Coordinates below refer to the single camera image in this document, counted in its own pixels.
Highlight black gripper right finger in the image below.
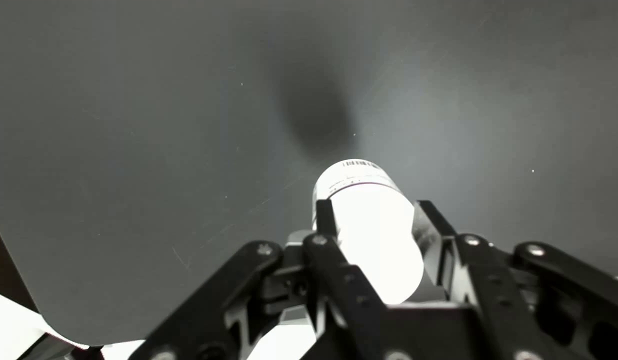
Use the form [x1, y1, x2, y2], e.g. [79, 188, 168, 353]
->
[415, 198, 618, 360]

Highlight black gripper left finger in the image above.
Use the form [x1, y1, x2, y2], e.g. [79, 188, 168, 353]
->
[126, 198, 399, 360]

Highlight white pill bottle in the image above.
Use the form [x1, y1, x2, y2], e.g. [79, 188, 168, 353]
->
[312, 157, 436, 306]

